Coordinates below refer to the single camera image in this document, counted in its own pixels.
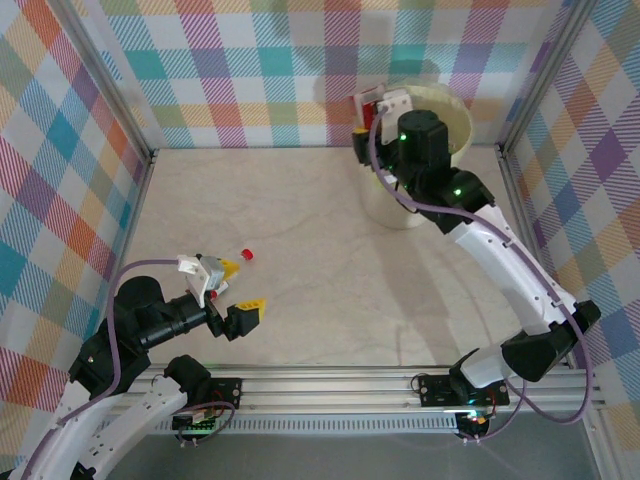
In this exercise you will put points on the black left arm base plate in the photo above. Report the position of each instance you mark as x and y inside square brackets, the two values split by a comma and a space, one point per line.
[227, 392]

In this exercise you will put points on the white right camera bracket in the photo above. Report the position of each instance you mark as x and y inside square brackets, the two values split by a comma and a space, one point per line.
[395, 105]

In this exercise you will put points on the white left camera bracket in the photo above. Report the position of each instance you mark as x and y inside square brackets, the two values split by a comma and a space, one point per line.
[197, 285]

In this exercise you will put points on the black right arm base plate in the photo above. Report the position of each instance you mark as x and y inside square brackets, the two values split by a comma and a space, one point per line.
[435, 390]

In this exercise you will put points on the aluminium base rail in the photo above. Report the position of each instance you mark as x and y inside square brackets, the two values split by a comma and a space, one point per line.
[325, 387]

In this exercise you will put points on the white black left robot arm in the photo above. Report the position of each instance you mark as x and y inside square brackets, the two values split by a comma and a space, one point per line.
[150, 405]

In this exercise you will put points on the colourful plaid cloth backdrop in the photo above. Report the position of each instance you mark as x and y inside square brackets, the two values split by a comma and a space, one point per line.
[250, 75]
[600, 175]
[40, 150]

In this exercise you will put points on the translucent cream round bin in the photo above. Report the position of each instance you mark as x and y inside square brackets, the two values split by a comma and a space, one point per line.
[382, 210]

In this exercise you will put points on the aluminium frame post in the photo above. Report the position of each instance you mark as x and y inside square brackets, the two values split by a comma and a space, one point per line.
[109, 75]
[545, 75]

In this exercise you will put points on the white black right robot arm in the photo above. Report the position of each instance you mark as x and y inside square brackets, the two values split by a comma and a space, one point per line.
[515, 270]

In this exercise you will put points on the white camera bracket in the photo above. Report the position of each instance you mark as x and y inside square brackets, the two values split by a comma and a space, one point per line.
[197, 285]
[395, 105]

